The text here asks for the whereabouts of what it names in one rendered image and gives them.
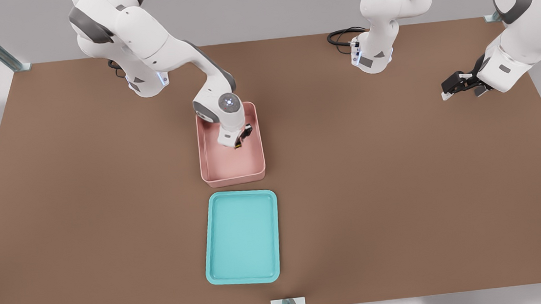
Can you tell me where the black cable loop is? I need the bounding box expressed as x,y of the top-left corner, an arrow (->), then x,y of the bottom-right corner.
326,25 -> 370,57
107,58 -> 128,80

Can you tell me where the pale blue-green tray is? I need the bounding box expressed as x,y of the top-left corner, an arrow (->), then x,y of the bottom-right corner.
199,187 -> 285,289

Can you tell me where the pink rectangular box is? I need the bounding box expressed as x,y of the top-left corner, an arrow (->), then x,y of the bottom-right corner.
195,100 -> 268,189

